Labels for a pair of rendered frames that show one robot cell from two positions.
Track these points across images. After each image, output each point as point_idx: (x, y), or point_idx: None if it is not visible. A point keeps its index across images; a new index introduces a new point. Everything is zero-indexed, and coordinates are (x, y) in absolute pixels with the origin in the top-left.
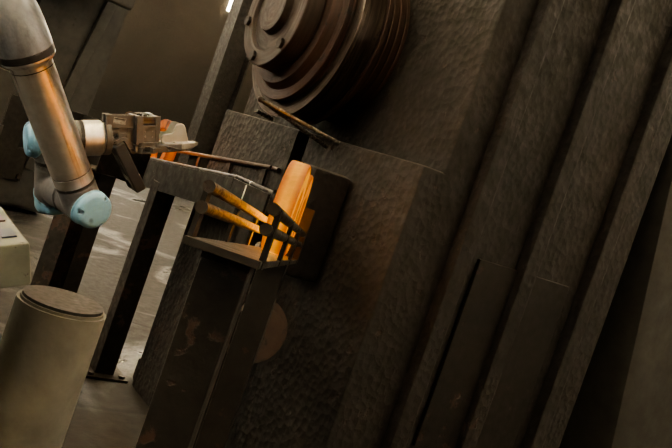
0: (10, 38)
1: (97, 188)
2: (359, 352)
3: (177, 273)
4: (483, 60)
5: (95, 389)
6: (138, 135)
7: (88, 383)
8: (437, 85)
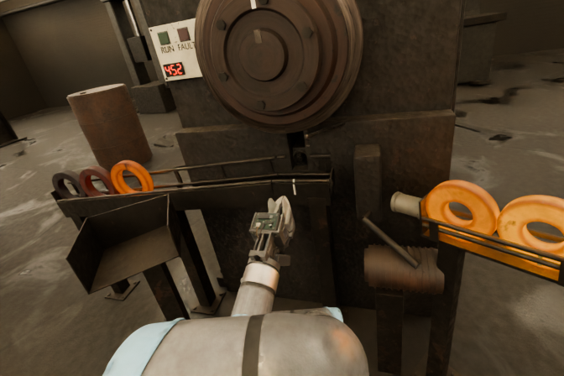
0: None
1: (326, 312)
2: None
3: (218, 235)
4: (458, 22)
5: (229, 315)
6: (283, 240)
7: (221, 316)
8: (412, 53)
